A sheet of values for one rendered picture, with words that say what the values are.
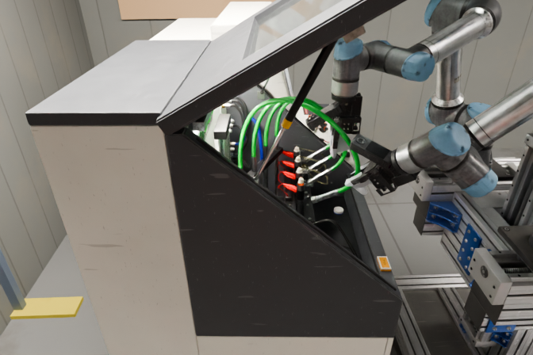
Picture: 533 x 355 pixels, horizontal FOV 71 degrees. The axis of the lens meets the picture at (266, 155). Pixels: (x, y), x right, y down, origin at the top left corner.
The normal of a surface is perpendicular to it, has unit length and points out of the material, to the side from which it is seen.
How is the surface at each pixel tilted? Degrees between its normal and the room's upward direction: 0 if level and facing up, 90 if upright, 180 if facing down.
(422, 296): 0
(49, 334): 0
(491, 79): 90
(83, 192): 90
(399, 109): 90
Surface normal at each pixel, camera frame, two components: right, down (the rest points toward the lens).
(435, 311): -0.01, -0.88
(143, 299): -0.02, 0.48
